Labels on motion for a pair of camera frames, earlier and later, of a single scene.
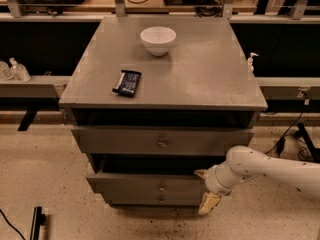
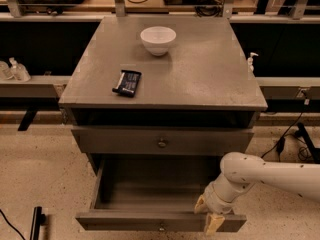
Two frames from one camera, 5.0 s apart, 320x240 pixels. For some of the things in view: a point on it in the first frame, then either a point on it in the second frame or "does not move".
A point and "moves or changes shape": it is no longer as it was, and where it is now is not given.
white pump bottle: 250,66 does not move
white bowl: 158,39 does not move
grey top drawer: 159,139 does not move
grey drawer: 143,183 moves or changes shape
